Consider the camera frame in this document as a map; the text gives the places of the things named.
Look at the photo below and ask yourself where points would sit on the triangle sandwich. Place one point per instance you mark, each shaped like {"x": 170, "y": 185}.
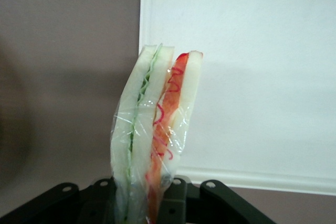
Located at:
{"x": 126, "y": 129}

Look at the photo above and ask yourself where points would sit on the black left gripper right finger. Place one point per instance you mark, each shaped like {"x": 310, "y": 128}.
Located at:
{"x": 215, "y": 203}

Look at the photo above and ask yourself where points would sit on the beige plastic tray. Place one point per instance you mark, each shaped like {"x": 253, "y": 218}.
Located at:
{"x": 262, "y": 77}

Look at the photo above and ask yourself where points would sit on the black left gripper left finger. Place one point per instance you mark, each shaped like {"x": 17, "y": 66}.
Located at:
{"x": 65, "y": 205}

